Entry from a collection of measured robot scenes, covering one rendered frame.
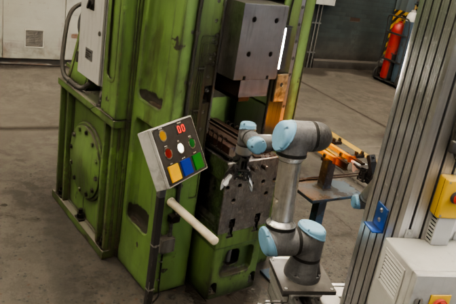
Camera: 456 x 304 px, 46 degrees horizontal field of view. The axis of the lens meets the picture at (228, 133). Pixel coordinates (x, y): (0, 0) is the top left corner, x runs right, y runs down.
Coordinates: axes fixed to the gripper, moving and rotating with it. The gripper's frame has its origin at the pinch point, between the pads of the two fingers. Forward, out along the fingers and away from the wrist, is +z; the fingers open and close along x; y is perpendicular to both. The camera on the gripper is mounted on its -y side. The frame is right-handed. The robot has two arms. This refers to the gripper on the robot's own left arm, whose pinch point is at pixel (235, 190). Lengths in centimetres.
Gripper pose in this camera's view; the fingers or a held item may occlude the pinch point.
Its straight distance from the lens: 259.8
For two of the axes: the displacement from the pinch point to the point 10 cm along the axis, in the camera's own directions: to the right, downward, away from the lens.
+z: -1.5, 9.3, 3.3
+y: 1.7, 3.6, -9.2
